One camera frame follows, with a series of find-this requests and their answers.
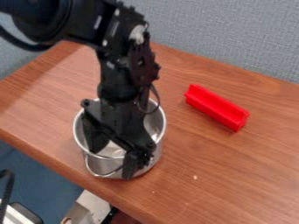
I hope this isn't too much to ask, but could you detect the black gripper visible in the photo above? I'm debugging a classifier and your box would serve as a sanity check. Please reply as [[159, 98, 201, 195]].
[[81, 98, 158, 180]]

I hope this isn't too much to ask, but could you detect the metal pot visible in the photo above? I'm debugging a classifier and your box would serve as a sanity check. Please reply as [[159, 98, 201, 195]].
[[73, 108, 167, 179]]

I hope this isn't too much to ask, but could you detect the red star-shaped block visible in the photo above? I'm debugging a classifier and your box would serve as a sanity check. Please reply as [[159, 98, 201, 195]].
[[185, 84, 250, 132]]

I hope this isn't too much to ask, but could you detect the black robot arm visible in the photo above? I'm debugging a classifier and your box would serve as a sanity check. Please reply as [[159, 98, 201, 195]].
[[0, 0, 161, 180]]

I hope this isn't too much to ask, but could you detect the white object under table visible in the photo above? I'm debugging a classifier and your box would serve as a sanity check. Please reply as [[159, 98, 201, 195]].
[[61, 190, 111, 224]]

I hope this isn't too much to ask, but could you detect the black and white equipment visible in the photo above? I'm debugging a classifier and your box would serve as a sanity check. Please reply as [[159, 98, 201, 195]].
[[0, 169, 44, 224]]

